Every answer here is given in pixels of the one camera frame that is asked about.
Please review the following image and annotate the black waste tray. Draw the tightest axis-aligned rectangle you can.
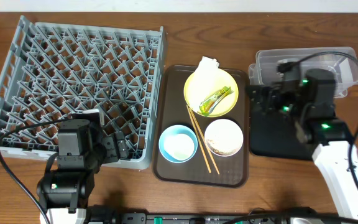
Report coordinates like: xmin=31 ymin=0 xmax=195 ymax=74
xmin=249 ymin=102 xmax=313 ymax=161

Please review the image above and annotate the light blue bowl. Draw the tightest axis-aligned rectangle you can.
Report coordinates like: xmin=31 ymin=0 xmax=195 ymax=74
xmin=158 ymin=124 xmax=198 ymax=164

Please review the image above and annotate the right wooden chopstick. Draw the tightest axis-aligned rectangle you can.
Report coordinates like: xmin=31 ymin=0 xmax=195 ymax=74
xmin=186 ymin=106 xmax=220 ymax=175

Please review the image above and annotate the clear plastic bin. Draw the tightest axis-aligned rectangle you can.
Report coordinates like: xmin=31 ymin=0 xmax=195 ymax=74
xmin=249 ymin=47 xmax=358 ymax=98

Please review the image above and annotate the white napkin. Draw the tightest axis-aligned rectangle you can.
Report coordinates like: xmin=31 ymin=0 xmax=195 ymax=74
xmin=194 ymin=56 xmax=219 ymax=91

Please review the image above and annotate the white plastic cup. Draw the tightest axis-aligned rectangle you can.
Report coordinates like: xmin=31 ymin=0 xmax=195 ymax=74
xmin=164 ymin=134 xmax=195 ymax=161

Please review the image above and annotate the grey plastic dish rack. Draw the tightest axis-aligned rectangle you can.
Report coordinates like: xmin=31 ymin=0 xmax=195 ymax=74
xmin=0 ymin=17 xmax=166 ymax=170

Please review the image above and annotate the brown serving tray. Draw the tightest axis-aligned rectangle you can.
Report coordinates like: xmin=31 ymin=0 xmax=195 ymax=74
xmin=152 ymin=65 xmax=249 ymax=188

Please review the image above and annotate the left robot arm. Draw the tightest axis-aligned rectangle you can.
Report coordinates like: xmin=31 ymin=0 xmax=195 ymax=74
xmin=37 ymin=119 xmax=129 ymax=223

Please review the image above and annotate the left wooden chopstick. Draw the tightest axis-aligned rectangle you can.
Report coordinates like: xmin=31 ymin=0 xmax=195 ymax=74
xmin=186 ymin=105 xmax=211 ymax=173

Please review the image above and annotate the green snack wrapper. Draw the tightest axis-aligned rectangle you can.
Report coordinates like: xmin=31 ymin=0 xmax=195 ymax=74
xmin=199 ymin=86 xmax=232 ymax=116

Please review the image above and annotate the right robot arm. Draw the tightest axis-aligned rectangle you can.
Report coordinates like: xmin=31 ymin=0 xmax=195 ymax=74
xmin=246 ymin=68 xmax=358 ymax=220

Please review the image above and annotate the yellow plate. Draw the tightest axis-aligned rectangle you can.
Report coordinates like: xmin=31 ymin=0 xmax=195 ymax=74
xmin=183 ymin=68 xmax=239 ymax=118

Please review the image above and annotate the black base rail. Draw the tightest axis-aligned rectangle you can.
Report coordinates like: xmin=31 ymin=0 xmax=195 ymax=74
xmin=85 ymin=206 xmax=322 ymax=224

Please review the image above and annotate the wooden chopstick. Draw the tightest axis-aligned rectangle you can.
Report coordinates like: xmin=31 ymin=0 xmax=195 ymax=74
xmin=186 ymin=105 xmax=211 ymax=173
xmin=186 ymin=106 xmax=220 ymax=175

